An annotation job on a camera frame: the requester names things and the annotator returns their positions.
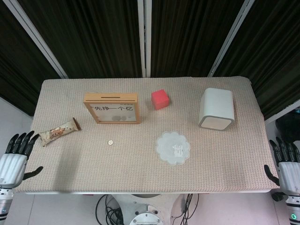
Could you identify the white table frame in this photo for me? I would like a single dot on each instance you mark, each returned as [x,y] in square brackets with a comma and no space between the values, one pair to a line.
[70,192]

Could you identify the beige woven tablecloth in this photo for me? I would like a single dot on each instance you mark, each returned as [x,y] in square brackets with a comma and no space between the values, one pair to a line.
[131,168]

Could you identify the white rounded box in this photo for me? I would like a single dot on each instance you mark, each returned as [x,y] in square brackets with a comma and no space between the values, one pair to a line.
[216,105]

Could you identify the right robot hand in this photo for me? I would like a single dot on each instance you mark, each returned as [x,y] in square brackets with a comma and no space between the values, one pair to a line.
[290,173]

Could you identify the white partition post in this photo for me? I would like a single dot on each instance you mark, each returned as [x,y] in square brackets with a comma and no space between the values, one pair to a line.
[144,37]
[230,37]
[37,37]
[283,111]

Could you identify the red cube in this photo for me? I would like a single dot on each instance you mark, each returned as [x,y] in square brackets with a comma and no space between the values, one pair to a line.
[160,99]

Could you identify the brown snack bar packet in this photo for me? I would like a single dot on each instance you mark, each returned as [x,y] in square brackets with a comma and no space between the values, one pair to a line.
[56,133]

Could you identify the black curtain panel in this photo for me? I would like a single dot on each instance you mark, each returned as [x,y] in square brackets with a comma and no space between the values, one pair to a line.
[14,65]
[274,58]
[93,37]
[187,35]

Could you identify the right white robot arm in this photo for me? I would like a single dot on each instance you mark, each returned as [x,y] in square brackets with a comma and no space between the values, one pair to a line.
[293,206]

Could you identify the white flower-shaped plastic tray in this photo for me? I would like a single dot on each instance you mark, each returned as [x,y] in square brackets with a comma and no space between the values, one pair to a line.
[172,150]

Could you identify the wooden frame money box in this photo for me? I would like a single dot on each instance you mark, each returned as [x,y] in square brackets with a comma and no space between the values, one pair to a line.
[110,97]

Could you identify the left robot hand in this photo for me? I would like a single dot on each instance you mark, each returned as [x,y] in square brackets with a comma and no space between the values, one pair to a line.
[12,168]

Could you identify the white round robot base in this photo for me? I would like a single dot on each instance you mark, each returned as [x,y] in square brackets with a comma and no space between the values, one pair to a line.
[145,211]

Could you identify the black equipment with blue part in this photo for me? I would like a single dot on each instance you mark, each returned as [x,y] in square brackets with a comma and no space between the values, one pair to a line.
[288,126]

